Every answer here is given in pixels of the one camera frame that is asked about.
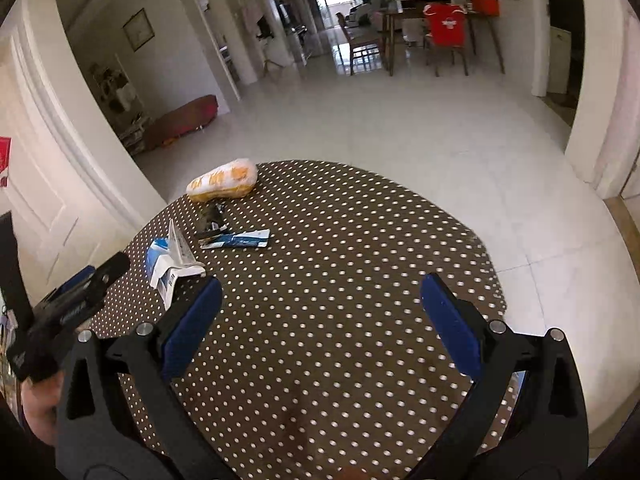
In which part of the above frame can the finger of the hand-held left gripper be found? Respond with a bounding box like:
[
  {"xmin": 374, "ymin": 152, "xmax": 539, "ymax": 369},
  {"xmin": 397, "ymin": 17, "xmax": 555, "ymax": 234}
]
[
  {"xmin": 80, "ymin": 251, "xmax": 132, "ymax": 303},
  {"xmin": 45, "ymin": 265, "xmax": 97, "ymax": 307}
]

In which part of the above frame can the white panelled door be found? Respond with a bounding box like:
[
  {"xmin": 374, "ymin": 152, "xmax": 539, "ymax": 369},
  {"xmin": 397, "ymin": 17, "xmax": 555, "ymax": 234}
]
[{"xmin": 0, "ymin": 15, "xmax": 168, "ymax": 306}]

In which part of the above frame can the red shirt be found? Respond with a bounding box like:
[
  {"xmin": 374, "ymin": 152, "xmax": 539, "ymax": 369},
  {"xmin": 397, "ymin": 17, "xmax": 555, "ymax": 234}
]
[{"xmin": 423, "ymin": 3, "xmax": 467, "ymax": 46}]

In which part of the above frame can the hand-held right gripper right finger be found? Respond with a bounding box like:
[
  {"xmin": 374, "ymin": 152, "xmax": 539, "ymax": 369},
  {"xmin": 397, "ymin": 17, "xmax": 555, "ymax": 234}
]
[{"xmin": 415, "ymin": 272, "xmax": 592, "ymax": 480}]

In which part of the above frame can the person's left hand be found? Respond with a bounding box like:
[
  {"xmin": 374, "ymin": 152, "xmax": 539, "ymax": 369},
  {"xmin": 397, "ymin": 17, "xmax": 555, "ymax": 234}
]
[{"xmin": 20, "ymin": 372, "xmax": 67, "ymax": 447}]

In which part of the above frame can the red wall poster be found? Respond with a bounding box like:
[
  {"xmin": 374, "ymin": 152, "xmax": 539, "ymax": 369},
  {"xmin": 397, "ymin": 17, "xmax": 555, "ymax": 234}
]
[{"xmin": 0, "ymin": 136, "xmax": 12, "ymax": 189}]

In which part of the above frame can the orange white snack bag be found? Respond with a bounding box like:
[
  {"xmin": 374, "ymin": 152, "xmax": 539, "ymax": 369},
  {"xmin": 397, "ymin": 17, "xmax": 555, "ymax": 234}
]
[{"xmin": 186, "ymin": 158, "xmax": 259, "ymax": 203}]

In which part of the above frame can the black office chair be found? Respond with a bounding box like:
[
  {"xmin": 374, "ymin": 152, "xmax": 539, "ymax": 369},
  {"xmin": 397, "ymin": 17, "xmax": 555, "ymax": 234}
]
[{"xmin": 255, "ymin": 15, "xmax": 277, "ymax": 43}]

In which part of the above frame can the white shelf rack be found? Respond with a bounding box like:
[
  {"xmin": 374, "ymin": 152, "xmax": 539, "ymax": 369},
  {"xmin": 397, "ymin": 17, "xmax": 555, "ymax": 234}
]
[{"xmin": 90, "ymin": 55, "xmax": 151, "ymax": 156}]

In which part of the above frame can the white cabinet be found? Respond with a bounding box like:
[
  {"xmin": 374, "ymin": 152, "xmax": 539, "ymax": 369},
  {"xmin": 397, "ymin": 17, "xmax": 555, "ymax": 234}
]
[{"xmin": 547, "ymin": 25, "xmax": 572, "ymax": 96}]

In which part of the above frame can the blue white flat wrapper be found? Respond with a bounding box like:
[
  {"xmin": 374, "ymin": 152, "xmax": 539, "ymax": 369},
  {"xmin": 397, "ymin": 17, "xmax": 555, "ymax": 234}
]
[{"xmin": 199, "ymin": 229, "xmax": 272, "ymax": 250}]

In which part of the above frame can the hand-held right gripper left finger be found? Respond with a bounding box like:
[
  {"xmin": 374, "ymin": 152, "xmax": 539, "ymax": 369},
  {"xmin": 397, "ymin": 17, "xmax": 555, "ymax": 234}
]
[{"xmin": 55, "ymin": 276, "xmax": 236, "ymax": 480}]

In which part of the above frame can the dark crumpled wrapper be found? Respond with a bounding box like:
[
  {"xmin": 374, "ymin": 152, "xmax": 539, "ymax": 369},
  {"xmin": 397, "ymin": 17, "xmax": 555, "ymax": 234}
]
[{"xmin": 197, "ymin": 202, "xmax": 226, "ymax": 233}]

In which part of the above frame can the brown dotted tablecloth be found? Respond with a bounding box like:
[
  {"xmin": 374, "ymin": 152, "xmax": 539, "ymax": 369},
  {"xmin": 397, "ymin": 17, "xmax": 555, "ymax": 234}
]
[{"xmin": 90, "ymin": 160, "xmax": 508, "ymax": 480}]

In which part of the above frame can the wooden dining table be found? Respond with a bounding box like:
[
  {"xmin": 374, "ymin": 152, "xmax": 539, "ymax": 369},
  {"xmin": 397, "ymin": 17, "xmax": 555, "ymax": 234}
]
[{"xmin": 382, "ymin": 7, "xmax": 506, "ymax": 77}]

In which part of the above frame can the blue white carton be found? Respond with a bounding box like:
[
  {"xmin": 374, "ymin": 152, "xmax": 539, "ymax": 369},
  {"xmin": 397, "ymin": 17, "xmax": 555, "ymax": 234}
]
[{"xmin": 144, "ymin": 219, "xmax": 207, "ymax": 311}]

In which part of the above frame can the framed wall picture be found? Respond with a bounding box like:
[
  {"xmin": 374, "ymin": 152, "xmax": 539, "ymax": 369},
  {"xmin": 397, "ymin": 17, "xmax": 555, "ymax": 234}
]
[{"xmin": 122, "ymin": 8, "xmax": 154, "ymax": 52}]

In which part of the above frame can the wooden dining chair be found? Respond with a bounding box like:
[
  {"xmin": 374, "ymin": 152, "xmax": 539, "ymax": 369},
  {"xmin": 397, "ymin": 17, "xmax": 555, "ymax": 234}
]
[
  {"xmin": 336, "ymin": 12, "xmax": 388, "ymax": 77},
  {"xmin": 423, "ymin": 4, "xmax": 470, "ymax": 78}
]

